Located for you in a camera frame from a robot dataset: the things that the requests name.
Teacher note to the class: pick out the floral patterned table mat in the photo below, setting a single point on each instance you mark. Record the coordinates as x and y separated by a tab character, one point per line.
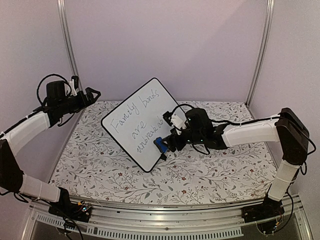
93	166

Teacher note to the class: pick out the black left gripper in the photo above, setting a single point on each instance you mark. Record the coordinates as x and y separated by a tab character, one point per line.
90	100

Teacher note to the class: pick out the white whiteboard black frame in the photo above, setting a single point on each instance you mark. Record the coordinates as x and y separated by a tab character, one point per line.
136	122

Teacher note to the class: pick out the aluminium corner post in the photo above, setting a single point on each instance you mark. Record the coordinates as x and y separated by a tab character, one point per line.
267	24
62	13

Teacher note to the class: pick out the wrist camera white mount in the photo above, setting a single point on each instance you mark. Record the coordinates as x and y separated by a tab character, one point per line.
62	87
195	119

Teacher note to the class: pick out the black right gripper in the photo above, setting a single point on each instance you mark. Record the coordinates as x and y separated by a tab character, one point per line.
170	140

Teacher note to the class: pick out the blue whiteboard eraser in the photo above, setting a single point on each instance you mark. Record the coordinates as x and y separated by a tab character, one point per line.
161	146

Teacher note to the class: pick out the black whiteboard stand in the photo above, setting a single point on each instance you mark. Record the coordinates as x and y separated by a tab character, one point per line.
163	157

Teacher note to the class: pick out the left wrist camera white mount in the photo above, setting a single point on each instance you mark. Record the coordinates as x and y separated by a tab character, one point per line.
62	87

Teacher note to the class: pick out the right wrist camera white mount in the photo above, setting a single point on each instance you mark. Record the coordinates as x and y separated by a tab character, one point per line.
195	119

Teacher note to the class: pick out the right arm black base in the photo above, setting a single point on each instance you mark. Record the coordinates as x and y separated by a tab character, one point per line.
270	212

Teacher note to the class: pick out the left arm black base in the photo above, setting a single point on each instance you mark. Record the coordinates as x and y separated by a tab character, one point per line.
80	211

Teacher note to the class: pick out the aluminium front rail frame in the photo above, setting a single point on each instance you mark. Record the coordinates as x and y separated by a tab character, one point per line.
126	221

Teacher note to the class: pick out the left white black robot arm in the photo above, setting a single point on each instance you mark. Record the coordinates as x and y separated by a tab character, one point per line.
12	177

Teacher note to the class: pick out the right aluminium corner post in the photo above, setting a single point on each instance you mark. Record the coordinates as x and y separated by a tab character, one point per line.
267	24

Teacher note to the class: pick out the left aluminium corner post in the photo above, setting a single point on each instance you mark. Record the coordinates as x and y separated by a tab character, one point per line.
62	13

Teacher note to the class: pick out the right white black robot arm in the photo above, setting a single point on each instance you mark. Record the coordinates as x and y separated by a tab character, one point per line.
284	128

